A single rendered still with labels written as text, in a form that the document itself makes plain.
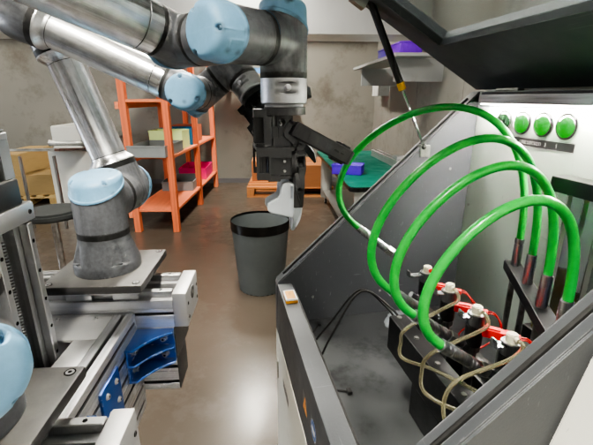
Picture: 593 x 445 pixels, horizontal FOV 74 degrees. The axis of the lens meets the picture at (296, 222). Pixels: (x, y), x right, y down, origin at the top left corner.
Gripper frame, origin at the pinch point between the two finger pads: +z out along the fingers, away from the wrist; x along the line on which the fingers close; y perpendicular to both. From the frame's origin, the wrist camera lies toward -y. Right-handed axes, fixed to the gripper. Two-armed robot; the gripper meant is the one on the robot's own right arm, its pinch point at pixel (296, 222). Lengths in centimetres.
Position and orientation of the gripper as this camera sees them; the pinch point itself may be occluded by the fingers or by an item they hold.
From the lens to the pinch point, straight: 70.9
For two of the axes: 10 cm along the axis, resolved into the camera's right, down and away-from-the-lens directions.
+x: 1.9, 3.0, -9.4
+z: 0.0, 9.5, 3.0
